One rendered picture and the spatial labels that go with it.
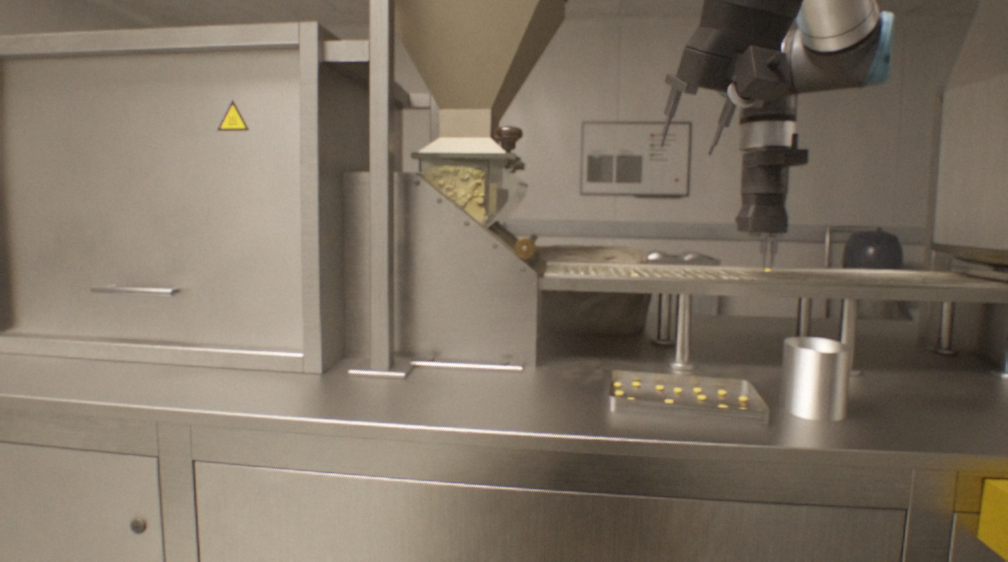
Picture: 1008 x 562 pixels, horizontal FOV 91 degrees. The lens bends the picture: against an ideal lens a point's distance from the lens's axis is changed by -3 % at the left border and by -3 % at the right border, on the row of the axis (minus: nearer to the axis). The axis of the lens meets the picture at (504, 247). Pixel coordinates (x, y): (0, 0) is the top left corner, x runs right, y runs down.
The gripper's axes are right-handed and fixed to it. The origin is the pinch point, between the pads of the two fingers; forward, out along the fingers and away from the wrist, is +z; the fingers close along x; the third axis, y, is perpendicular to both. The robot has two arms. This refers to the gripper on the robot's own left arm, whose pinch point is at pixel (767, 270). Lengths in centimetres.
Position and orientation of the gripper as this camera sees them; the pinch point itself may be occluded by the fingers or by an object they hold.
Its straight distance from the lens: 98.4
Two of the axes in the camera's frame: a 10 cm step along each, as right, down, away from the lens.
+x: -10.0, -0.1, -0.4
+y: -0.4, -0.8, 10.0
